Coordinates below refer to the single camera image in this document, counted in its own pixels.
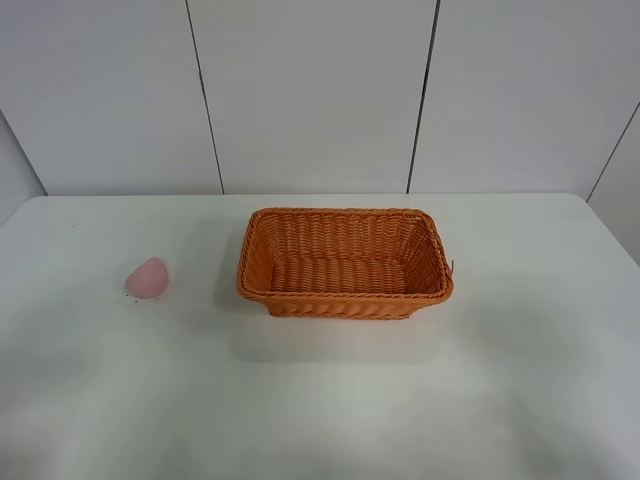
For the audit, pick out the pink peach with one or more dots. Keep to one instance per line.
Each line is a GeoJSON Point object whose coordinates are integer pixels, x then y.
{"type": "Point", "coordinates": [149, 280]}

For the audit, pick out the orange woven basket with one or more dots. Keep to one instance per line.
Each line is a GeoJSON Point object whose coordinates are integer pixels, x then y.
{"type": "Point", "coordinates": [353, 263]}

